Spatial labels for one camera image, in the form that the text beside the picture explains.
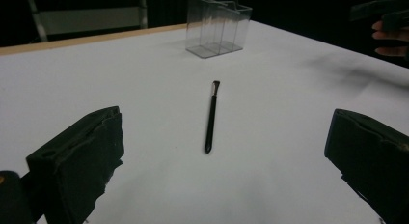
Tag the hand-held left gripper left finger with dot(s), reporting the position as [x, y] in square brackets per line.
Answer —
[77, 159]

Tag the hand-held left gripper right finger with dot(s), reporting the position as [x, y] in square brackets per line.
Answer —
[373, 159]

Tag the black pen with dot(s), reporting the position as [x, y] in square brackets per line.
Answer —
[211, 121]

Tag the clear acrylic organizer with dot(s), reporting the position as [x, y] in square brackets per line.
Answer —
[217, 24]

